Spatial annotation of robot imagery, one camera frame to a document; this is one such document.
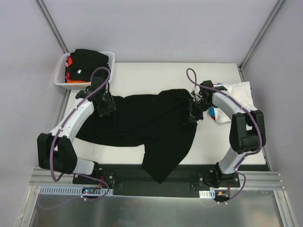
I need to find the black t shirt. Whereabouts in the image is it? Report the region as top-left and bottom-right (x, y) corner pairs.
(70, 49), (109, 74)
(76, 89), (197, 183)

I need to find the white t shirt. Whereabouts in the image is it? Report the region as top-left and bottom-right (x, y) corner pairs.
(212, 81), (256, 125)

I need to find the white plastic laundry basket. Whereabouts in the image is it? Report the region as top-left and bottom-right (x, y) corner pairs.
(53, 51), (116, 90)

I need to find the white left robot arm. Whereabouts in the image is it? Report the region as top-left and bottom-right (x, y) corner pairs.
(37, 77), (116, 184)

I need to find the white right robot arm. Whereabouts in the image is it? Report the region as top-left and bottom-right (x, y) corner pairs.
(186, 80), (266, 188)

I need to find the orange t shirt in basket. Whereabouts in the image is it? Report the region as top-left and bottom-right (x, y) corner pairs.
(65, 56), (91, 83)

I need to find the black t shirt in basket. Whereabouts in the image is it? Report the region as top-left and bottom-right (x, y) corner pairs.
(70, 49), (109, 74)

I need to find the pink t shirt in basket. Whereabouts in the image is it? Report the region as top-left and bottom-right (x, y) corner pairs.
(65, 56), (72, 83)

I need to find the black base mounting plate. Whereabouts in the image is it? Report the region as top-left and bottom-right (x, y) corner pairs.
(72, 163), (241, 196)

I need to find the right white cable duct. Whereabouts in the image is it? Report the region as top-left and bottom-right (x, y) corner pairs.
(199, 190), (215, 199)

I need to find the white cable duct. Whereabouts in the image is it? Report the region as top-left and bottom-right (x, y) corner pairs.
(40, 186), (113, 196)
(199, 190), (215, 199)

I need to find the aluminium front rail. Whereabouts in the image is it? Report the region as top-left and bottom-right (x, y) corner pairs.
(30, 168), (286, 191)

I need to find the left white cable duct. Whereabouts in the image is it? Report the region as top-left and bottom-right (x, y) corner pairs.
(40, 186), (113, 196)

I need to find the left aluminium frame post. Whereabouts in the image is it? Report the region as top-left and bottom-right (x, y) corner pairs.
(35, 0), (69, 64)

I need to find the aluminium frame post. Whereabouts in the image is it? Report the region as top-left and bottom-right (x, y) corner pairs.
(239, 0), (286, 71)
(35, 0), (69, 64)

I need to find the right aluminium frame post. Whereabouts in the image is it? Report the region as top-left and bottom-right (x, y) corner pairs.
(239, 0), (286, 71)

